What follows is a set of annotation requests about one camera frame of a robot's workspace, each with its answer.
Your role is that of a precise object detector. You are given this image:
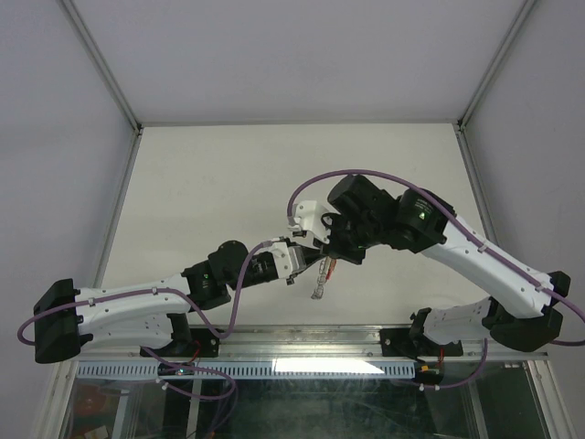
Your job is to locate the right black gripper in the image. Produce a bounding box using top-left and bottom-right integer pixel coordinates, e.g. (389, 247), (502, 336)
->
(313, 212), (382, 266)

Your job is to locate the red handled keyring holder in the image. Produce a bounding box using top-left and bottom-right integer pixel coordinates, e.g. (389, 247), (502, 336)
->
(311, 257), (336, 300)

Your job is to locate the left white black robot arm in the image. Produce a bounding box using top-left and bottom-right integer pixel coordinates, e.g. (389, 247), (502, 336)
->
(33, 239), (323, 364)

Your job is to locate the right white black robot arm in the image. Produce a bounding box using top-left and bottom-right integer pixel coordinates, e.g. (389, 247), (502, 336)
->
(322, 175), (570, 354)

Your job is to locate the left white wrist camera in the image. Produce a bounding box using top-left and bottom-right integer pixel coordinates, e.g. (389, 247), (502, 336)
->
(267, 238), (306, 279)

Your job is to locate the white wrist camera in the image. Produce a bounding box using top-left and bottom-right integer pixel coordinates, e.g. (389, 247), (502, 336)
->
(267, 238), (306, 279)
(288, 200), (331, 244)

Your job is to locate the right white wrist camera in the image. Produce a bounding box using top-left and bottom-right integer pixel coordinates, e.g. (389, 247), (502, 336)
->
(288, 200), (331, 244)

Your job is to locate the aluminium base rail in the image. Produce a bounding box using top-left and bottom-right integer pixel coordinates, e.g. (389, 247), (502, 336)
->
(77, 325), (548, 362)

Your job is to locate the white slotted cable duct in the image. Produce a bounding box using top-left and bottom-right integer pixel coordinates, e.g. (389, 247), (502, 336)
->
(77, 358), (416, 380)

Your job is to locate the right aluminium frame post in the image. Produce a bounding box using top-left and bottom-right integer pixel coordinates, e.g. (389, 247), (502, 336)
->
(457, 0), (539, 130)

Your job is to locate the aluminium frame post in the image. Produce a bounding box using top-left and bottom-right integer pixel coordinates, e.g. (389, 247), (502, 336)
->
(57, 0), (143, 134)
(457, 0), (539, 130)

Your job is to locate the left aluminium frame post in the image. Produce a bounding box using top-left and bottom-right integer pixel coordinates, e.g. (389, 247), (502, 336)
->
(57, 0), (143, 134)

